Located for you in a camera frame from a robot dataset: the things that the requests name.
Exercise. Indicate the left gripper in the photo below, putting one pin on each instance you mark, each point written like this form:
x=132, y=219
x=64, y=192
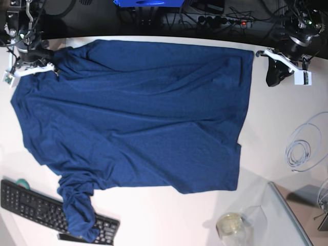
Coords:
x=293, y=47

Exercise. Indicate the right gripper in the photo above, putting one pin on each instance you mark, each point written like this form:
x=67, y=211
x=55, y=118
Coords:
x=32, y=58

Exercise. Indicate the blue t-shirt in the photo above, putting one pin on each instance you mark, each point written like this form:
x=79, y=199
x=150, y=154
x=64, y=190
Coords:
x=136, y=114

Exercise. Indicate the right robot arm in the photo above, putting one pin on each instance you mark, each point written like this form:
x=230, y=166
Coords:
x=26, y=28

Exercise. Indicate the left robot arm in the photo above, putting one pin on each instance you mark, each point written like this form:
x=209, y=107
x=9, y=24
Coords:
x=300, y=36

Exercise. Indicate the black power strip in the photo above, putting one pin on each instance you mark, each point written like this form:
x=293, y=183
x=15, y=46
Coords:
x=216, y=21

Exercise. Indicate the blue box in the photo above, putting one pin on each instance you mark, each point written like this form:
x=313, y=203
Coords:
x=149, y=3

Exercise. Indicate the green tape roll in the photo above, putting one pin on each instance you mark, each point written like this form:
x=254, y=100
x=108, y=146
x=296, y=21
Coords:
x=23, y=183

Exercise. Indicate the black keyboard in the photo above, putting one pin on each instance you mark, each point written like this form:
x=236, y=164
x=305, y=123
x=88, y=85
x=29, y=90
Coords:
x=48, y=212

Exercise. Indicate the clear glass jar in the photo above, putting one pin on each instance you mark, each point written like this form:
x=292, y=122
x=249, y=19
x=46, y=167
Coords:
x=247, y=227

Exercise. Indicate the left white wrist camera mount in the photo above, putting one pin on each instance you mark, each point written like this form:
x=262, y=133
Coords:
x=281, y=67

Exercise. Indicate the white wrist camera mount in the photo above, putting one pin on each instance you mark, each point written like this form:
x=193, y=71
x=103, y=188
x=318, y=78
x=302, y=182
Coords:
x=12, y=76
x=281, y=67

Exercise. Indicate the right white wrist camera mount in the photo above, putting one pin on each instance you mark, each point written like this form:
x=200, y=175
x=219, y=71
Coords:
x=12, y=76

